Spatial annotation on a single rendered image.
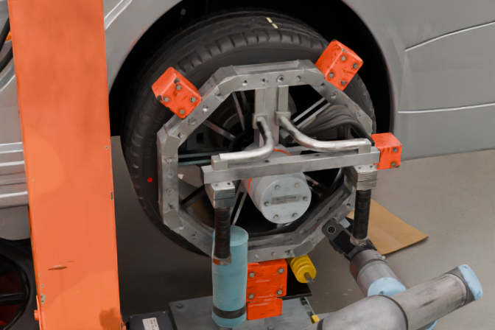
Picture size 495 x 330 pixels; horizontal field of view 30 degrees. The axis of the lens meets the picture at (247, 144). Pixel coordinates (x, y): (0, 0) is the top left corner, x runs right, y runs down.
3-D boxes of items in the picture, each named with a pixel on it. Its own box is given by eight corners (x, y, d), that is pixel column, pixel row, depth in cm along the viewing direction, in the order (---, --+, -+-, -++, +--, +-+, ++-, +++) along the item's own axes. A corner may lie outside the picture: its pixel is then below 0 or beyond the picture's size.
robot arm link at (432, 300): (364, 295, 171) (470, 255, 230) (311, 323, 177) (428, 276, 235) (393, 352, 168) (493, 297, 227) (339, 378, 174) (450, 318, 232)
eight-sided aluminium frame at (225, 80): (353, 235, 256) (369, 52, 231) (362, 248, 250) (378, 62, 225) (159, 262, 243) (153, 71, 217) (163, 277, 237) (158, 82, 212)
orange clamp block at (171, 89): (197, 87, 224) (170, 65, 219) (204, 100, 217) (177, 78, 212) (177, 107, 225) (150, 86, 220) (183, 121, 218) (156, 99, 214)
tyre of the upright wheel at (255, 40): (391, 81, 267) (213, -43, 235) (426, 116, 246) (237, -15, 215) (255, 252, 281) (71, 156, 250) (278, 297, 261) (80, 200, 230)
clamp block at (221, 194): (225, 186, 214) (225, 166, 212) (235, 206, 207) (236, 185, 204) (204, 189, 213) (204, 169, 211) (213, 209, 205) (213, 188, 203)
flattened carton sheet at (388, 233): (339, 179, 400) (340, 172, 399) (427, 239, 360) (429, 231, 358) (283, 198, 385) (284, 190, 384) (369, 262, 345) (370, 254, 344)
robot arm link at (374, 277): (390, 325, 225) (366, 306, 220) (371, 295, 236) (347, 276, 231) (418, 300, 224) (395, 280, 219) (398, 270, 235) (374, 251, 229)
